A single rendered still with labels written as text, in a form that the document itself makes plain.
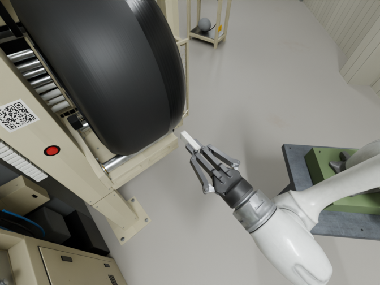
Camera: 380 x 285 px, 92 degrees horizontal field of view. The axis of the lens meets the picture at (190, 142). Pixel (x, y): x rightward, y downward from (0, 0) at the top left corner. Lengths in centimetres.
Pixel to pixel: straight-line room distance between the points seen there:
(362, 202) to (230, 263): 90
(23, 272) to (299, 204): 81
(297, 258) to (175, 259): 119
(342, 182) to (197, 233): 120
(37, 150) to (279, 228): 70
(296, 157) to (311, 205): 67
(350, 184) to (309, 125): 195
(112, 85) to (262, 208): 43
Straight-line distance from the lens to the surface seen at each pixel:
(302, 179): 118
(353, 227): 120
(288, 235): 46
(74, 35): 48
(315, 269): 49
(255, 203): 45
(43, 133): 71
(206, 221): 161
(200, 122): 212
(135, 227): 164
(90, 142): 107
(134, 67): 48
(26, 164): 79
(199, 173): 47
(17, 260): 85
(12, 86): 62
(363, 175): 55
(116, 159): 81
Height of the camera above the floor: 156
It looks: 54 degrees down
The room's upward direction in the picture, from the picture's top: straight up
